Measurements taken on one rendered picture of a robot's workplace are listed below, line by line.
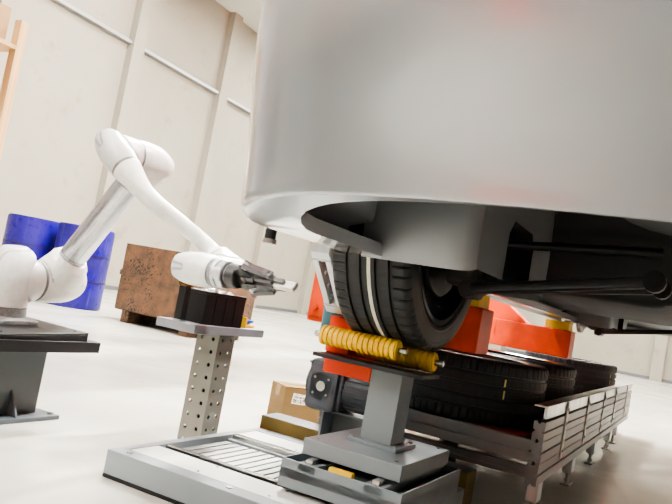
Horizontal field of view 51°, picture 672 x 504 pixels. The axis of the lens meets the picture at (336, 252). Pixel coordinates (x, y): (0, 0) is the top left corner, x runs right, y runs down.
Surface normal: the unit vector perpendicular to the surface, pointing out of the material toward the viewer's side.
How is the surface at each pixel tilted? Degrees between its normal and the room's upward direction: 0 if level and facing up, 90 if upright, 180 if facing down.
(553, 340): 90
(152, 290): 90
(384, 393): 90
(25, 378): 90
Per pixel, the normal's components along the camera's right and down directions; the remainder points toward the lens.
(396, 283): -0.48, 0.36
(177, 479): -0.45, -0.14
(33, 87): 0.89, 0.14
